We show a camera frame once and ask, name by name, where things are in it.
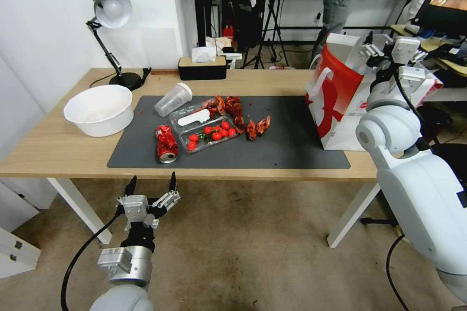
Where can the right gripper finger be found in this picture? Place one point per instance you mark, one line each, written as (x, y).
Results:
(370, 50)
(420, 56)

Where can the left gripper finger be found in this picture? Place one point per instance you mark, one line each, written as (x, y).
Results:
(172, 183)
(131, 186)

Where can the red white delivery bag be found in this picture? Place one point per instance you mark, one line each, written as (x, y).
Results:
(335, 107)

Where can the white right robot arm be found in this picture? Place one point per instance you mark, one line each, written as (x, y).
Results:
(419, 187)

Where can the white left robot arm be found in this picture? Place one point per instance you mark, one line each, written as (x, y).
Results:
(120, 298)

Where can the clear disposable takeout box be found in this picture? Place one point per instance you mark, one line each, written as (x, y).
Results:
(204, 127)

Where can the black tissue box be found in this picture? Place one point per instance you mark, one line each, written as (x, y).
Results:
(202, 68)

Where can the red soda can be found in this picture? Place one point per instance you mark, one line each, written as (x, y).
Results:
(166, 143)

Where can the red cherry tomato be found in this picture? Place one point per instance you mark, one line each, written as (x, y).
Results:
(232, 132)
(224, 132)
(216, 136)
(193, 138)
(225, 125)
(208, 130)
(191, 145)

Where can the clear plastic cup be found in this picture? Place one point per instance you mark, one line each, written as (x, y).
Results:
(171, 101)

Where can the white plastic bowl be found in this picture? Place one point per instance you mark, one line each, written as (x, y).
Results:
(98, 110)

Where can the wooden table white legs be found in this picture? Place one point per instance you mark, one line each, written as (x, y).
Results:
(54, 150)

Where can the red crayfish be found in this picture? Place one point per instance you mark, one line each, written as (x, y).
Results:
(239, 123)
(251, 130)
(233, 104)
(262, 126)
(220, 103)

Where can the black tripod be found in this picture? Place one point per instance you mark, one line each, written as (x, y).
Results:
(271, 15)

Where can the dark grey table mat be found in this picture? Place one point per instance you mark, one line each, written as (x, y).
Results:
(284, 136)

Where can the white cabinet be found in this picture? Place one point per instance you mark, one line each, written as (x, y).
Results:
(14, 231)

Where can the black desk lamp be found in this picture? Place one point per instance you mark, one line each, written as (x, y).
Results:
(111, 6)

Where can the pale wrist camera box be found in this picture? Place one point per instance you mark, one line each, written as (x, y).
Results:
(407, 47)
(135, 209)

